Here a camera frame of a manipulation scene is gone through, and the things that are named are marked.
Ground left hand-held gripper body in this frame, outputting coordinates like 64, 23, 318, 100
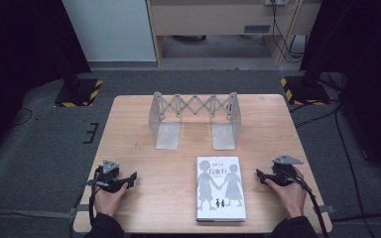
86, 159, 127, 193

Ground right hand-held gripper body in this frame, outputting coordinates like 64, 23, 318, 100
271, 154, 305, 187

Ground white book with grey figures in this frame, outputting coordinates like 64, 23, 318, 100
195, 156, 247, 223

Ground grey expandable metal book rack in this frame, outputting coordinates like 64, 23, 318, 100
148, 90, 243, 151

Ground person's left hand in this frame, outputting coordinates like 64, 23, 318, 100
93, 181, 130, 218

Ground person's right hand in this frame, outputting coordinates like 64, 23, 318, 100
264, 166, 309, 220

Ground black stand base hazard stripes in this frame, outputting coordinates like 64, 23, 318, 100
54, 77, 104, 109
280, 75, 331, 107

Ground dark curtain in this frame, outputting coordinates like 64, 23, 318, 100
299, 0, 381, 181
0, 0, 92, 167

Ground white panel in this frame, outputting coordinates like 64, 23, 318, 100
62, 0, 158, 63

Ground beige wooden desk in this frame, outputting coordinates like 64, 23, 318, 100
145, 0, 322, 68

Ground left hand-held gripper cable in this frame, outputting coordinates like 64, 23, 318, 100
88, 167, 103, 229

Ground hand-held gripper cable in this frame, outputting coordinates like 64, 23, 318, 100
286, 172, 331, 238
88, 167, 103, 229

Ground grey table edge bracket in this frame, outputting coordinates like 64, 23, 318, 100
312, 204, 337, 215
67, 203, 91, 220

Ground right hand-held gripper cable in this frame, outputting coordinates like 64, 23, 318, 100
286, 172, 331, 238

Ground black floor cable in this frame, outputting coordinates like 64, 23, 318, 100
12, 107, 35, 127
289, 98, 342, 129
334, 107, 378, 238

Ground black hanging desk cables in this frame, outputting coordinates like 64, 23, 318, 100
269, 0, 308, 64

